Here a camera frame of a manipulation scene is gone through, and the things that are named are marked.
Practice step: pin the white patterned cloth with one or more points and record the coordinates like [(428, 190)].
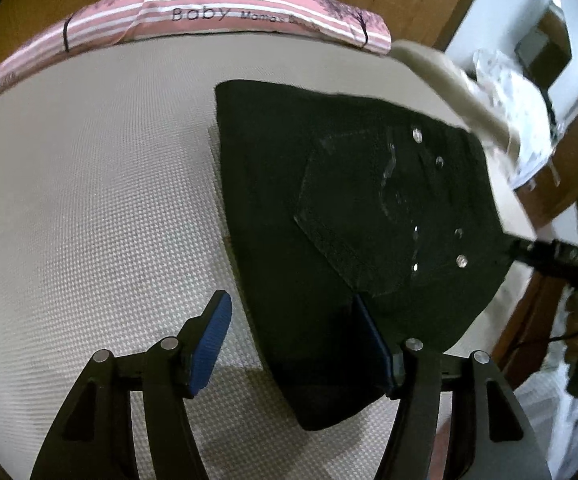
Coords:
[(519, 105)]

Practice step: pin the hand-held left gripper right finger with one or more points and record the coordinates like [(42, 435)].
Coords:
[(376, 345)]

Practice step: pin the beige folded cloth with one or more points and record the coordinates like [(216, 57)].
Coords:
[(434, 67)]

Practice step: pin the white plastic bag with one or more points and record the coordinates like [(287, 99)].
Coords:
[(544, 410)]

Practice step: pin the black pants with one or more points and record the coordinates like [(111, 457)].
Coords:
[(279, 185)]

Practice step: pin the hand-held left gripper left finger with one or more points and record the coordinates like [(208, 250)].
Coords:
[(211, 345)]

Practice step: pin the brown wooden furniture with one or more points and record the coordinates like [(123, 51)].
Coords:
[(534, 305)]

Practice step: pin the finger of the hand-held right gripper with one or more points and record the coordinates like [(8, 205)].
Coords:
[(554, 257)]

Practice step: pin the pink striped baby pillow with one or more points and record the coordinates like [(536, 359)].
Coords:
[(119, 20)]

